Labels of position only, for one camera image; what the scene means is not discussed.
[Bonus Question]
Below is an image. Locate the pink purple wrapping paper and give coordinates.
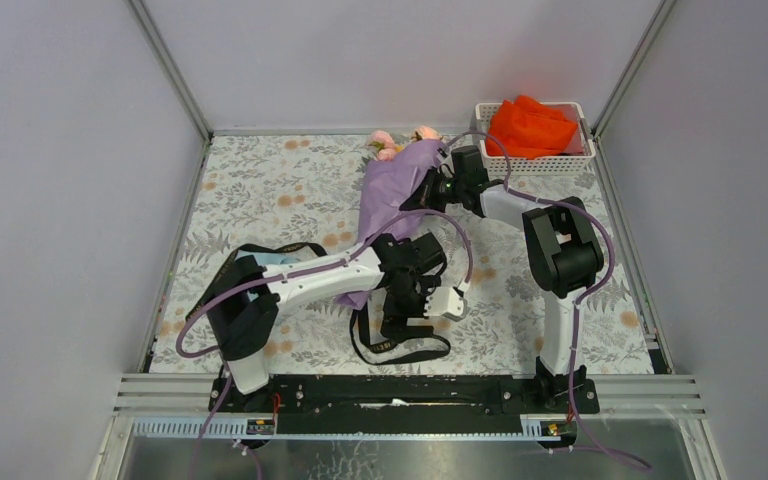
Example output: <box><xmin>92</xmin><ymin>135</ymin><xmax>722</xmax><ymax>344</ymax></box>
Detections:
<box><xmin>336</xmin><ymin>139</ymin><xmax>450</xmax><ymax>311</ymax></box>

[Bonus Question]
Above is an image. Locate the light blue towel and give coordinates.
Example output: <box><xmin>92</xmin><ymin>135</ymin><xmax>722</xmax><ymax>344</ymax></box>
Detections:
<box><xmin>238</xmin><ymin>250</ymin><xmax>297</xmax><ymax>266</ymax></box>

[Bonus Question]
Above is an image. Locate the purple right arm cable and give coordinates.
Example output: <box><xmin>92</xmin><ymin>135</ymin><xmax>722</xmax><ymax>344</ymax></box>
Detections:
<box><xmin>442</xmin><ymin>130</ymin><xmax>654</xmax><ymax>475</ymax></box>

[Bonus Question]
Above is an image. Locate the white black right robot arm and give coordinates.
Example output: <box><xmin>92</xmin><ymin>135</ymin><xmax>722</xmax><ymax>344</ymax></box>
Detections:
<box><xmin>400</xmin><ymin>146</ymin><xmax>605</xmax><ymax>412</ymax></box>

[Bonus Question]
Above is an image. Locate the pink fake flower stem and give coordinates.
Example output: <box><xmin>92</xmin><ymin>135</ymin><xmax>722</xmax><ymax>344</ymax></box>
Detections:
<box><xmin>366</xmin><ymin>130</ymin><xmax>400</xmax><ymax>162</ymax></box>
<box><xmin>410</xmin><ymin>125</ymin><xmax>443</xmax><ymax>142</ymax></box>

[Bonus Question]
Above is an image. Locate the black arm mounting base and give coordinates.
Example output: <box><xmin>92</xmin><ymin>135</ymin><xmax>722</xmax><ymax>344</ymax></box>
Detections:
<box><xmin>208</xmin><ymin>374</ymin><xmax>600</xmax><ymax>435</ymax></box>

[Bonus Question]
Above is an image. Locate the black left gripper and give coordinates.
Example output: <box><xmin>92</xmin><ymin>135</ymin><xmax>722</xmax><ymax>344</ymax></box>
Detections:
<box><xmin>380</xmin><ymin>276</ymin><xmax>440</xmax><ymax>344</ymax></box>

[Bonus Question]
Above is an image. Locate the black printed ribbon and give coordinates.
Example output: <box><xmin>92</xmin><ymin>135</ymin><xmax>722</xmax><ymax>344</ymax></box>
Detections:
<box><xmin>185</xmin><ymin>241</ymin><xmax>453</xmax><ymax>367</ymax></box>

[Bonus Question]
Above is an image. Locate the floral patterned table mat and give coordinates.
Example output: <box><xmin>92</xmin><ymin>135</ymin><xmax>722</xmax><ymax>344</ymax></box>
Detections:
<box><xmin>150</xmin><ymin>134</ymin><xmax>654</xmax><ymax>377</ymax></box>

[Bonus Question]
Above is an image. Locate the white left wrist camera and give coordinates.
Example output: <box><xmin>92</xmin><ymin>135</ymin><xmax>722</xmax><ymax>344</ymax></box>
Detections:
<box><xmin>423</xmin><ymin>287</ymin><xmax>468</xmax><ymax>321</ymax></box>

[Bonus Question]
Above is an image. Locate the orange cloth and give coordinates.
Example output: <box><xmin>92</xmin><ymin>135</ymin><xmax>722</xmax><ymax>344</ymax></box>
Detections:
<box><xmin>487</xmin><ymin>95</ymin><xmax>578</xmax><ymax>160</ymax></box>

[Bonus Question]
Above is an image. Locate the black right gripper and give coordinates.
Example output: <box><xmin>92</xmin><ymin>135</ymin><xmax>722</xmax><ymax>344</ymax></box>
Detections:
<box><xmin>399</xmin><ymin>167</ymin><xmax>465</xmax><ymax>217</ymax></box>

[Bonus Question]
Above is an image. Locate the white perforated plastic basket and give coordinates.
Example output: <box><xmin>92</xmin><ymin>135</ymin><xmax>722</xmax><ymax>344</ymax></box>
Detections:
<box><xmin>474</xmin><ymin>101</ymin><xmax>596</xmax><ymax>176</ymax></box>

